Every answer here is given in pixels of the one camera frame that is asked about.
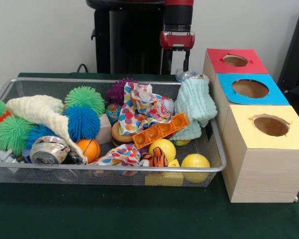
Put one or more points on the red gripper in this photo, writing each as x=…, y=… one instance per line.
x=177, y=41

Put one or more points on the light blue knitted cloth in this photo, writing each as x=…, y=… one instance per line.
x=194, y=99

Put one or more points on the colourful dotted cloth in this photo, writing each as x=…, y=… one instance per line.
x=142, y=109

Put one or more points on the purple spiky rubber toy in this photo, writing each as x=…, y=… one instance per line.
x=115, y=90

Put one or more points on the cream knitted cloth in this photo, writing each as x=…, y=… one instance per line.
x=40, y=109

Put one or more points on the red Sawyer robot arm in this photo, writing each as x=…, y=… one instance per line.
x=178, y=12

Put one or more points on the wooden box with three holes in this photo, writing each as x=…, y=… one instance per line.
x=264, y=171

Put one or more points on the orange toy building brick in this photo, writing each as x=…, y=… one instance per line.
x=162, y=129

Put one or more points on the yellow ball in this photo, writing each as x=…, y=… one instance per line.
x=164, y=147
x=195, y=163

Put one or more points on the green spiky rubber ball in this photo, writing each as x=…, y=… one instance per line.
x=84, y=98

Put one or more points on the blue spiky rubber ball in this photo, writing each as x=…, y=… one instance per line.
x=82, y=122

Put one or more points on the green spiky caterpillar toy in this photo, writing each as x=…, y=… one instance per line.
x=12, y=134

